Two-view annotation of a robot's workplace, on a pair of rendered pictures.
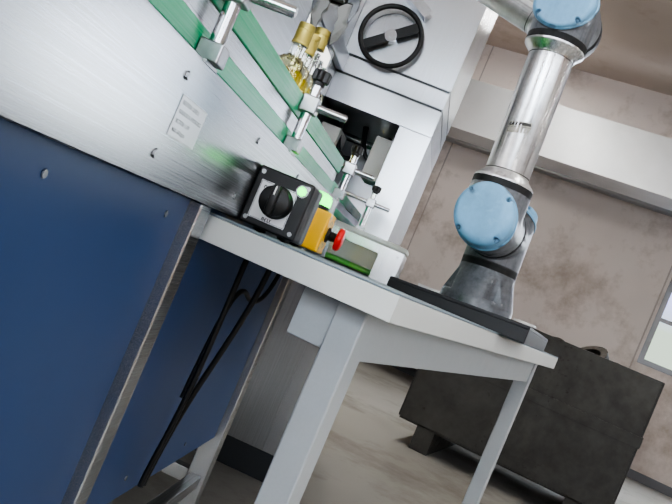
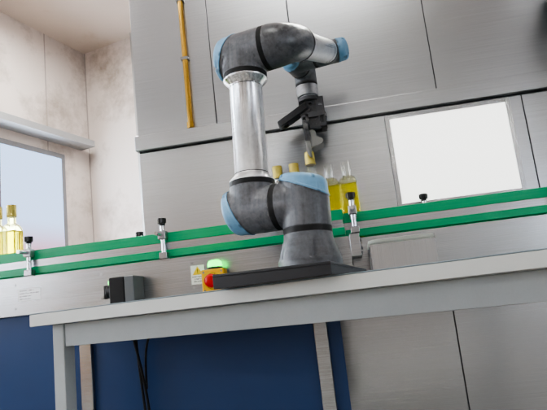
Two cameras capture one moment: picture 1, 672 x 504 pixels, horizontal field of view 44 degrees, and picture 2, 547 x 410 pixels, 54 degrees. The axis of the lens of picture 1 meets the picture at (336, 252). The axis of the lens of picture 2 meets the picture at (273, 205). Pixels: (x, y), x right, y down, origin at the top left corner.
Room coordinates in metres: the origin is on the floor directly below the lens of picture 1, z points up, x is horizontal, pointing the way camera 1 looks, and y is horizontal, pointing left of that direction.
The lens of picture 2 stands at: (1.61, -1.58, 0.70)
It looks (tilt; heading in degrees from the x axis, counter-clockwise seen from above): 10 degrees up; 90
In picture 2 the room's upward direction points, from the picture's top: 6 degrees counter-clockwise
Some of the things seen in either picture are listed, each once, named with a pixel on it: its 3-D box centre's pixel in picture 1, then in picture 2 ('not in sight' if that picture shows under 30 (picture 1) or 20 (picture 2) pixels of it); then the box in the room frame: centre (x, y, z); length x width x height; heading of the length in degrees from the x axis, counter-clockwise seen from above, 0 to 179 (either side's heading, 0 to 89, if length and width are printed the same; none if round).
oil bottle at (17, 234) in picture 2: not in sight; (12, 243); (0.64, 0.35, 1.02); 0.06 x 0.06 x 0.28; 83
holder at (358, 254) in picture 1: (345, 249); (400, 259); (1.94, -0.02, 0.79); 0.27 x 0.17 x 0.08; 83
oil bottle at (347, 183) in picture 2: not in sight; (351, 207); (1.85, 0.19, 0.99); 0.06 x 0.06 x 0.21; 83
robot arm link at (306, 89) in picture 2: not in sight; (307, 93); (1.76, 0.21, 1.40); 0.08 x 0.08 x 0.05
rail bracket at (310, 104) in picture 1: (320, 118); (160, 238); (1.24, 0.10, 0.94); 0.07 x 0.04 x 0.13; 83
